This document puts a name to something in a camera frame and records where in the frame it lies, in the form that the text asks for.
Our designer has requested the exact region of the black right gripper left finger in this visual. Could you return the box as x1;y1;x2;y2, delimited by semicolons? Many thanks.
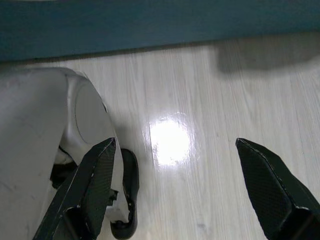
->
33;137;117;240

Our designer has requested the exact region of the black robot right foot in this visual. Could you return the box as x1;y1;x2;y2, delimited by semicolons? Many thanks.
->
109;148;140;240

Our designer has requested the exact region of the teal bed base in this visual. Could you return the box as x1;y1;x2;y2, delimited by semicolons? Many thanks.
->
0;0;320;62

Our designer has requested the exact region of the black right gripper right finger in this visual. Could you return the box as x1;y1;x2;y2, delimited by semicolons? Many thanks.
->
235;137;320;240

